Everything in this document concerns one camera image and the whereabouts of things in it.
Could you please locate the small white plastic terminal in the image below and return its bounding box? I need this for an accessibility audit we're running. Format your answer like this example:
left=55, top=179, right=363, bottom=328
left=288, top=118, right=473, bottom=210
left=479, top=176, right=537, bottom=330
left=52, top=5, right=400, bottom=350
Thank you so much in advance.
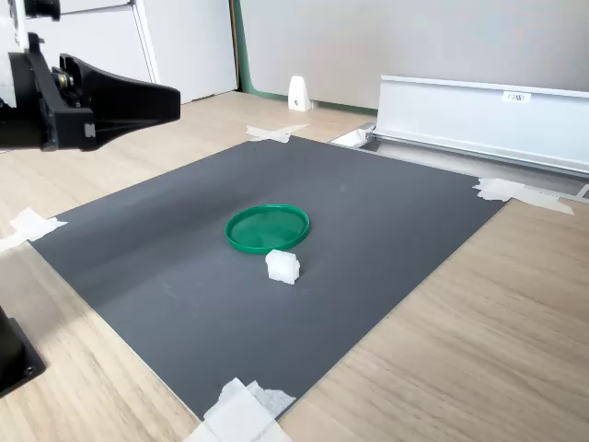
left=265, top=249, right=301, bottom=285

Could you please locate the white cabinet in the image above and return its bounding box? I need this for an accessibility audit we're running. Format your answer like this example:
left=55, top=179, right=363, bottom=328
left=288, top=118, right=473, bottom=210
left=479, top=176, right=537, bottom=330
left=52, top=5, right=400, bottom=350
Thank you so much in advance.
left=45, top=0, right=240, bottom=105

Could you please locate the white tape piece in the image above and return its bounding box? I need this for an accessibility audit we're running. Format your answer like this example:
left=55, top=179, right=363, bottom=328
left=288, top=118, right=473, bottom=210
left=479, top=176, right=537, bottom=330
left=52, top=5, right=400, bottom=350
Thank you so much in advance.
left=0, top=206, right=69, bottom=253
left=246, top=122, right=310, bottom=144
left=182, top=377, right=296, bottom=442
left=472, top=177, right=575, bottom=216

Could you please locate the white camera box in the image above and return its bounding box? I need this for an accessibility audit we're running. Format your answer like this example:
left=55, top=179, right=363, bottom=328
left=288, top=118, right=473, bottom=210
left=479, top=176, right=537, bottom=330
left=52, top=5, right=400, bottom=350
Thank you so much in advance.
left=0, top=0, right=29, bottom=110

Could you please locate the black camera clamp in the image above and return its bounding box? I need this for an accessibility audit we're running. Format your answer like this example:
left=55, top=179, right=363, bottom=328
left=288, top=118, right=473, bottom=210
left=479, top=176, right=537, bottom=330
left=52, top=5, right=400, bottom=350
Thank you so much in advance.
left=25, top=0, right=62, bottom=22

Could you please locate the dark grey mat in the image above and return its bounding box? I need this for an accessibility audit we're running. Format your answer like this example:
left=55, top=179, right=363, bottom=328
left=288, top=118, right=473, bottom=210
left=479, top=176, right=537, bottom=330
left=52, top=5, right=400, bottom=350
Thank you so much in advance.
left=29, top=135, right=514, bottom=421

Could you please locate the round green lid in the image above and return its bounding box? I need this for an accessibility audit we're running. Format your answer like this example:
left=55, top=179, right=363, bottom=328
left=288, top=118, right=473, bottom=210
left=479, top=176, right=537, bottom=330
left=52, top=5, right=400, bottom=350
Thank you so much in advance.
left=224, top=204, right=311, bottom=256

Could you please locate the aluminium cable duct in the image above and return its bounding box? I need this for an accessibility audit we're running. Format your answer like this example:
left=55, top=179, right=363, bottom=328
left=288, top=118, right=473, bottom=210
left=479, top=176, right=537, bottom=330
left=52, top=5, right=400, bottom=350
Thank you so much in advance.
left=330, top=75, right=589, bottom=204

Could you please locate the small white bracket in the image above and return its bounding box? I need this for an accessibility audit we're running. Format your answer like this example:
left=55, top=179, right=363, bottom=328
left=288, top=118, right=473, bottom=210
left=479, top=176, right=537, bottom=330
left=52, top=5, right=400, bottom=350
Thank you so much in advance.
left=288, top=76, right=314, bottom=112

